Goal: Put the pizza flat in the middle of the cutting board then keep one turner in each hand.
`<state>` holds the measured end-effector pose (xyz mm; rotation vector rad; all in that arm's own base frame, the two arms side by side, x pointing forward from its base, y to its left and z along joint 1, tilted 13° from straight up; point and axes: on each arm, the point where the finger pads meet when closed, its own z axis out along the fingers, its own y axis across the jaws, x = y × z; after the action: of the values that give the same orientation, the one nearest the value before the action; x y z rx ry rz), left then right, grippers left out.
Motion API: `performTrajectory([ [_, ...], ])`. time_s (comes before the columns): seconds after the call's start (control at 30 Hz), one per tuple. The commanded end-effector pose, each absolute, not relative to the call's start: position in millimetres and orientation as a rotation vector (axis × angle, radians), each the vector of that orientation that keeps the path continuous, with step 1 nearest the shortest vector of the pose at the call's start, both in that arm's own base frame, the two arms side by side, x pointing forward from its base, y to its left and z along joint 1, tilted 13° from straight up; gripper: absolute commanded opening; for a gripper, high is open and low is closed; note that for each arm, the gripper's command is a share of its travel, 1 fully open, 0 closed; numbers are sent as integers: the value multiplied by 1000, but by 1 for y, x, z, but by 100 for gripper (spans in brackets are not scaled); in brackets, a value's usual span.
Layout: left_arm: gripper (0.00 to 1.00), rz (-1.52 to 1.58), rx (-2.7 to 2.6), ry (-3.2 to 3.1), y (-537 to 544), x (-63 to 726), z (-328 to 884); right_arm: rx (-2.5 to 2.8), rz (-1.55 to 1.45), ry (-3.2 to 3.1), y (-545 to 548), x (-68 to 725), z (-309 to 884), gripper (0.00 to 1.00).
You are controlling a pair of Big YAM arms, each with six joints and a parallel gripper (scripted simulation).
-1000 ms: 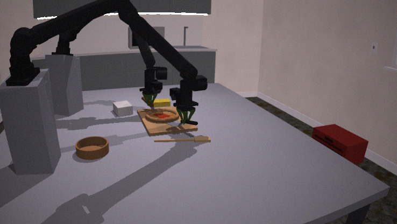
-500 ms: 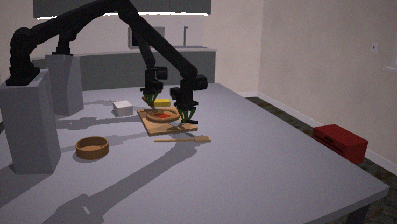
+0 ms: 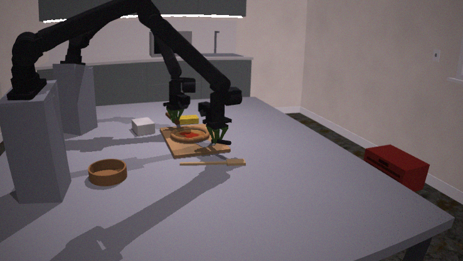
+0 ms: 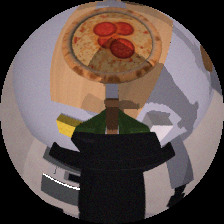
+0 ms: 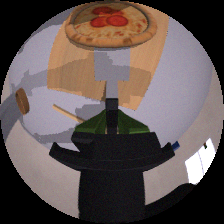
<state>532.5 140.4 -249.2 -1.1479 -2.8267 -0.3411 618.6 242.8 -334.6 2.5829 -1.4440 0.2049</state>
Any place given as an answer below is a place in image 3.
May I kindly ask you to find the pepperoni pizza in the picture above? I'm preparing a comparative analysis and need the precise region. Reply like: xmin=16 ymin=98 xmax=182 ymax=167
xmin=171 ymin=126 xmax=210 ymax=142

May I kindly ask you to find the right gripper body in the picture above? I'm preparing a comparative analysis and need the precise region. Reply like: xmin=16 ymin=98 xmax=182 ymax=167
xmin=203 ymin=107 xmax=232 ymax=130

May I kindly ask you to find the brown round shallow tray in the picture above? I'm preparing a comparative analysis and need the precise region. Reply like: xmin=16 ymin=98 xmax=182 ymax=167
xmin=88 ymin=159 xmax=127 ymax=186

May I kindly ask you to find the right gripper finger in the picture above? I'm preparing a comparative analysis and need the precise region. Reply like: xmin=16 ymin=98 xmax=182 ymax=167
xmin=206 ymin=126 xmax=220 ymax=144
xmin=218 ymin=127 xmax=228 ymax=140

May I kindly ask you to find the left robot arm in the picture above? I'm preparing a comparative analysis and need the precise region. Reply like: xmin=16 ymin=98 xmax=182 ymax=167
xmin=60 ymin=23 xmax=196 ymax=109

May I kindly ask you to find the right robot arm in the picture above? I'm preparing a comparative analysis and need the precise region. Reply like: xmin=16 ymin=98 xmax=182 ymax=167
xmin=6 ymin=0 xmax=242 ymax=121

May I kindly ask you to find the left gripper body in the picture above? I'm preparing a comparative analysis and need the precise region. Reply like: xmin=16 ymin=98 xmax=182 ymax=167
xmin=163 ymin=102 xmax=181 ymax=110

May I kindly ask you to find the light wooden cutting board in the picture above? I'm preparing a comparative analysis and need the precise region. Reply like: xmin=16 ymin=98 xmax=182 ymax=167
xmin=160 ymin=124 xmax=231 ymax=159

